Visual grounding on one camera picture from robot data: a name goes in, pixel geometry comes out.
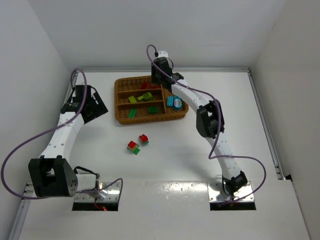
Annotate brown wicker divided basket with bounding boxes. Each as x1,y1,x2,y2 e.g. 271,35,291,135
114,75,189,125

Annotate red green legos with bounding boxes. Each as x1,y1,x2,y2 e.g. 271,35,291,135
127,141,140,155

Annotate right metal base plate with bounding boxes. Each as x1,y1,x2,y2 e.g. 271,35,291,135
207,181,255,203

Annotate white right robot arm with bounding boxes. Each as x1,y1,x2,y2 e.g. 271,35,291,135
151,56,248,196

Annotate red long lego brick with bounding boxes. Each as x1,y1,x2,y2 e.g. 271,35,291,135
139,134,149,145

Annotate teal printed lego brick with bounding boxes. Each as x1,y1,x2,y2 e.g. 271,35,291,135
173,95,183,111

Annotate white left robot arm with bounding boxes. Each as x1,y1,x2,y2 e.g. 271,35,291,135
28,85,108,198

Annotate metal base plate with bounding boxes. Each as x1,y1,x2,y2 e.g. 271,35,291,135
73,181,122,204
207,181,255,203

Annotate aluminium frame rail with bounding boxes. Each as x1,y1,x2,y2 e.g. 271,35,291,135
74,66,251,73

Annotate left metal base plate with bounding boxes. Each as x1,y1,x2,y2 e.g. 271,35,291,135
73,181,122,204

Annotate teal long lego brick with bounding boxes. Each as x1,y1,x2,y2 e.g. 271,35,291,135
166,96,174,107

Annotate red flower printed lego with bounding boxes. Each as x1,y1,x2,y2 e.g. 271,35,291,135
140,82,149,90

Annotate dark green square lego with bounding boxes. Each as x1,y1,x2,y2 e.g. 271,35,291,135
148,106,159,115

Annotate dark green long lego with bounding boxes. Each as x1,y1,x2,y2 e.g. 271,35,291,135
128,108,137,119

